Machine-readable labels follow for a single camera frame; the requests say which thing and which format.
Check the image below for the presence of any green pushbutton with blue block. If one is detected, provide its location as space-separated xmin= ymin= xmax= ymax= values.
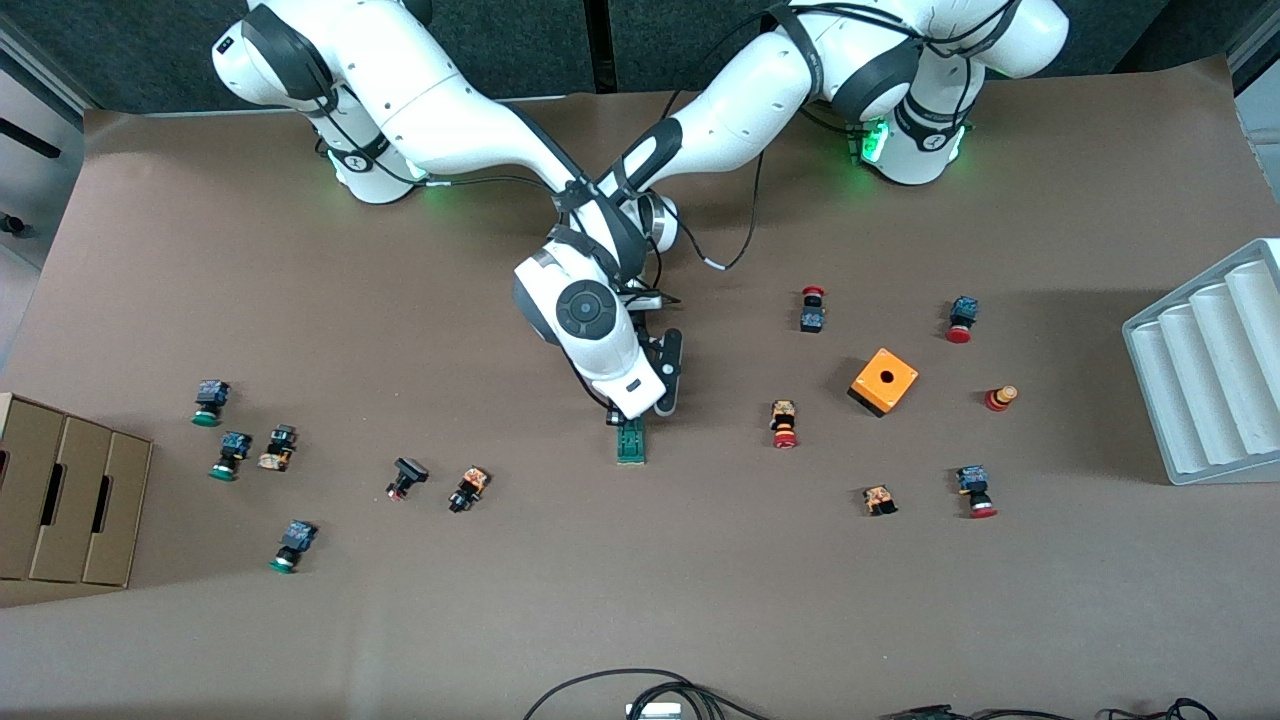
xmin=268 ymin=519 xmax=319 ymax=575
xmin=192 ymin=379 xmax=231 ymax=428
xmin=209 ymin=431 xmax=253 ymax=482

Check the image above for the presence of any black looped cable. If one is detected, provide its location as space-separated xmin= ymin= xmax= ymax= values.
xmin=522 ymin=668 xmax=771 ymax=720

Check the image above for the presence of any orange button enclosure box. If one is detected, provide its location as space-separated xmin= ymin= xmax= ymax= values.
xmin=848 ymin=347 xmax=920 ymax=419

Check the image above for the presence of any black square pushbutton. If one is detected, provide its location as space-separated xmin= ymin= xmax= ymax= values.
xmin=386 ymin=456 xmax=430 ymax=502

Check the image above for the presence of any black handle bar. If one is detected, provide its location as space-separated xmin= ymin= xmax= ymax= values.
xmin=0 ymin=117 xmax=61 ymax=161

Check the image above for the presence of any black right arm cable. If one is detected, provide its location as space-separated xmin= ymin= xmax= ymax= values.
xmin=400 ymin=170 xmax=561 ymax=193

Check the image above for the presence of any black vertical post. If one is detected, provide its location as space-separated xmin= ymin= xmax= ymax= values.
xmin=585 ymin=0 xmax=618 ymax=96

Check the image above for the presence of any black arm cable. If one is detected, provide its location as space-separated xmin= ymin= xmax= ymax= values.
xmin=655 ymin=140 xmax=777 ymax=276
xmin=400 ymin=170 xmax=561 ymax=193

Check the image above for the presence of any brown cardboard box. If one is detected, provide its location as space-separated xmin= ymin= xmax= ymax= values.
xmin=0 ymin=393 xmax=154 ymax=589

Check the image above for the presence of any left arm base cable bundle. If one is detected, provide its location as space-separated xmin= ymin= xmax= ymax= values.
xmin=800 ymin=100 xmax=863 ymax=143

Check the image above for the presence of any grey ridged tray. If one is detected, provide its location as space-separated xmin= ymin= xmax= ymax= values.
xmin=1122 ymin=238 xmax=1280 ymax=487

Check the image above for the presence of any black cable bundle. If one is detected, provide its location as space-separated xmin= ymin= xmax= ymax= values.
xmin=880 ymin=697 xmax=1221 ymax=720

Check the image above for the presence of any black selector with orange block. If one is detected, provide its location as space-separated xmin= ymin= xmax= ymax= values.
xmin=448 ymin=465 xmax=491 ymax=515

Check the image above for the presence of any brown paper table cover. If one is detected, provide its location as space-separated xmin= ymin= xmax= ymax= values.
xmin=0 ymin=55 xmax=1280 ymax=720

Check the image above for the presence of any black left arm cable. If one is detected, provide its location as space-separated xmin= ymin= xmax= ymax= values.
xmin=655 ymin=140 xmax=777 ymax=276

